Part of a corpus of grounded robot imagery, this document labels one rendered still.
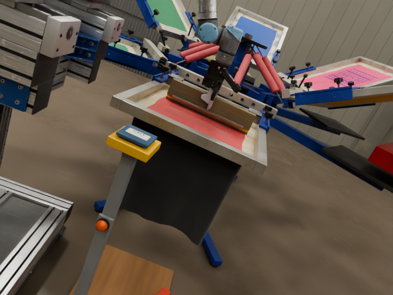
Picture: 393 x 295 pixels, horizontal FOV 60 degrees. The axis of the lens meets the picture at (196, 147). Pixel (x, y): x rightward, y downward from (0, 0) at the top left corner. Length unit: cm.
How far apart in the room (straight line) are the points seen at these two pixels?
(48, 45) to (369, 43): 611
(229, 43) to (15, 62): 85
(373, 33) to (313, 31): 100
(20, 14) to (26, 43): 6
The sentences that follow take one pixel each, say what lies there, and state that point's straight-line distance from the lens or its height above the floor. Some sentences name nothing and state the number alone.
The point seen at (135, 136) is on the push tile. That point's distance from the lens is 100.
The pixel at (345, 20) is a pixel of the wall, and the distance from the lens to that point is 649.
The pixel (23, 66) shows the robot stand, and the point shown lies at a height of 108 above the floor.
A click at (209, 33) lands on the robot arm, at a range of 133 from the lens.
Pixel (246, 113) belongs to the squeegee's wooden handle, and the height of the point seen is 104.
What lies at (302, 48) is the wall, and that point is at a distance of 631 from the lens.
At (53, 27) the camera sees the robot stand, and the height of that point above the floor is 119.
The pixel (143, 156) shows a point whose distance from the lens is 97.
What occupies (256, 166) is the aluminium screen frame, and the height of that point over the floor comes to 97.
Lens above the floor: 135
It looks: 20 degrees down
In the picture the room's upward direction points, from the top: 23 degrees clockwise
